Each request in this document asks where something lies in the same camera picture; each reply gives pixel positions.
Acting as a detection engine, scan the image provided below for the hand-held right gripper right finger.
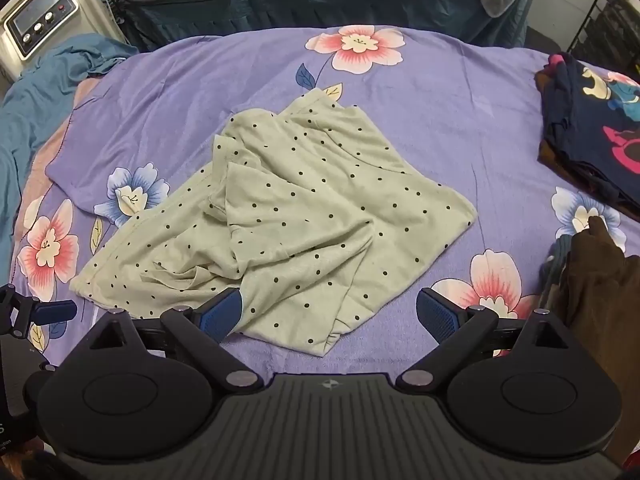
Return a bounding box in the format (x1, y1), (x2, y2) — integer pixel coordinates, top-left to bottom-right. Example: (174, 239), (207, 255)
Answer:
(397, 287), (572, 394)

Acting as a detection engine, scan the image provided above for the cream polka dot garment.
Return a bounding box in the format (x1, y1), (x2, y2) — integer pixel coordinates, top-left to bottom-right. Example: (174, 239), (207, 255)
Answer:
(69, 87), (478, 358)

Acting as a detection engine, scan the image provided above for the black wire rack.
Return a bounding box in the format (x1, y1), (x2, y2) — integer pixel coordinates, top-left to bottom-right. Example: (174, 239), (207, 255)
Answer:
(567, 0), (640, 68)

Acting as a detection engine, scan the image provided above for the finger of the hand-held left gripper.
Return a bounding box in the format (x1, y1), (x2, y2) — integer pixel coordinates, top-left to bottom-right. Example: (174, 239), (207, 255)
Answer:
(0, 284), (79, 337)

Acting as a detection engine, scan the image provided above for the purple floral bedsheet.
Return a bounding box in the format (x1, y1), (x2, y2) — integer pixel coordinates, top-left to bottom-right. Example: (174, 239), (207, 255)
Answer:
(10, 25), (640, 376)

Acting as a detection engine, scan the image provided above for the dark blue bed cover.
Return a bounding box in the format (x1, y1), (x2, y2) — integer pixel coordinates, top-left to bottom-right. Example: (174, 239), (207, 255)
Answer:
(95, 0), (531, 53)

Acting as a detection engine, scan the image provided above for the white machine with control panel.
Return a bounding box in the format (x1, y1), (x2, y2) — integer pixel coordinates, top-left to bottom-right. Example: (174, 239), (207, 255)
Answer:
(0, 0), (123, 83)

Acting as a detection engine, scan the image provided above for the navy printed folded garment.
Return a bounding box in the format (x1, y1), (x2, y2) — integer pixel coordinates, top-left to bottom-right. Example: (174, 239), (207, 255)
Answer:
(537, 52), (640, 206)

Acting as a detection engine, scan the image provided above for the teal blanket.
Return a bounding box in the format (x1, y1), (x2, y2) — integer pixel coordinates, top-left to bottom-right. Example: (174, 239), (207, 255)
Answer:
(0, 32), (141, 271)

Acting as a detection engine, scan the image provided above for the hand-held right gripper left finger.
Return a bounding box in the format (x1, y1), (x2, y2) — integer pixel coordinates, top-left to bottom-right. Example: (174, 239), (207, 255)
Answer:
(87, 287), (264, 394)

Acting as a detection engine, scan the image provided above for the dark brown cloth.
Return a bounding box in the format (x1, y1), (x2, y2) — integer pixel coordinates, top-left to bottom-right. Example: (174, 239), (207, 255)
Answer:
(554, 215), (640, 467)

